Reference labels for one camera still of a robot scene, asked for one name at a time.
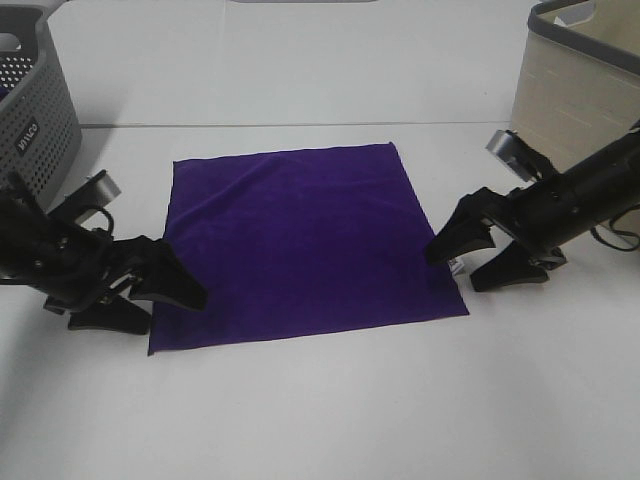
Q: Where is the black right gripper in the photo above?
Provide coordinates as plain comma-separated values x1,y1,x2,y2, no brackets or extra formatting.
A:
425,125,639,292

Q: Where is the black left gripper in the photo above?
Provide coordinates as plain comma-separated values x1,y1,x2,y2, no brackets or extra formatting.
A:
1,172,208,335

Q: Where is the purple towel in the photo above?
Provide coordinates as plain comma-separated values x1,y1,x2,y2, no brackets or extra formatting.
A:
149,143,467,353

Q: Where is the beige bin with grey rim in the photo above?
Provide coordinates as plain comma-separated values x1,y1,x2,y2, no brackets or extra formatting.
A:
510,1,639,170

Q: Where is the grey perforated plastic basket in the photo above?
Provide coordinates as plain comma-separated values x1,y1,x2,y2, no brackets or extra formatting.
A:
1,4,82,208

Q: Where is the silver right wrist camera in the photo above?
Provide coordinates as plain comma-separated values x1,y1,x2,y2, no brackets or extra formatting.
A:
486,130,558,182

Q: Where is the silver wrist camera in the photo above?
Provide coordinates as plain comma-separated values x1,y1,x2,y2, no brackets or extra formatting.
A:
486,130,558,182
48,170,121,224

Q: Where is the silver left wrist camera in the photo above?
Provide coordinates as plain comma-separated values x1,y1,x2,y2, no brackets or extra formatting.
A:
48,170,121,224

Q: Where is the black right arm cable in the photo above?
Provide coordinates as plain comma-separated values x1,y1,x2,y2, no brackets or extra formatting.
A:
589,202,640,251

